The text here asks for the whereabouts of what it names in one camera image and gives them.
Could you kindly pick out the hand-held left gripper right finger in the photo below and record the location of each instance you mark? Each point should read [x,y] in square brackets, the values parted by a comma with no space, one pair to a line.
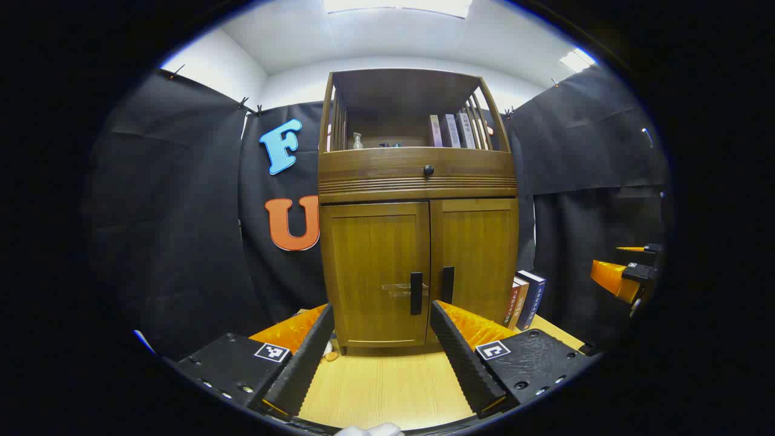
[460,360]

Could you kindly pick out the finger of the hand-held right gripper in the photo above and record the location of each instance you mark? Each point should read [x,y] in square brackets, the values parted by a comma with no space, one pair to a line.
[654,249]
[611,278]

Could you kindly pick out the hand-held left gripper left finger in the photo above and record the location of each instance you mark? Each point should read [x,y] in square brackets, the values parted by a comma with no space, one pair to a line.
[306,363]

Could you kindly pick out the wooden shoe cabinet door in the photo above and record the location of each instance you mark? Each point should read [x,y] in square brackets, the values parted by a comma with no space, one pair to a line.
[478,248]
[369,260]

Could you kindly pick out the wooden double-door shoe cabinet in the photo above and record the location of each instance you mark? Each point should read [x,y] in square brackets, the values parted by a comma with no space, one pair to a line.
[399,88]

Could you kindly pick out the ribbed wooden cabinet drawer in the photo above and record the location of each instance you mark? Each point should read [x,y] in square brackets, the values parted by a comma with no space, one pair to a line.
[363,163]

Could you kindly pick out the red spine book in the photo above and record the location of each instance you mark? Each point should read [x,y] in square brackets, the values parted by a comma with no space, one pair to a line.
[512,306]

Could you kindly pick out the orange spine book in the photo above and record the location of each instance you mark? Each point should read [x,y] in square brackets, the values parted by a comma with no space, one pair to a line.
[521,309]

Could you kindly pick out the black backdrop cloth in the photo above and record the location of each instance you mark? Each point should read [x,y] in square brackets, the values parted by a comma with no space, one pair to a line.
[181,212]

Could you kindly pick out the small ceiling light panel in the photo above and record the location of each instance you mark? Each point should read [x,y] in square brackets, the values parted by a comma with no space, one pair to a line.
[576,60]

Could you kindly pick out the pale lilac upright book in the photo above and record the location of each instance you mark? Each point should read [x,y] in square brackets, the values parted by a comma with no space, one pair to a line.
[451,131]

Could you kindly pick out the clear pump bottle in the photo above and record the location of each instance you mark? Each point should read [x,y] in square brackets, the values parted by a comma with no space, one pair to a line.
[358,143]

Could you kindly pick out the pale pink upright book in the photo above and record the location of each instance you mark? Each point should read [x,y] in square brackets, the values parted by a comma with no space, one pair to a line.
[436,131]

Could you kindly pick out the large ceiling light panel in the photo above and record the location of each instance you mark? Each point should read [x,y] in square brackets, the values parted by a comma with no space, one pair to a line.
[399,6]

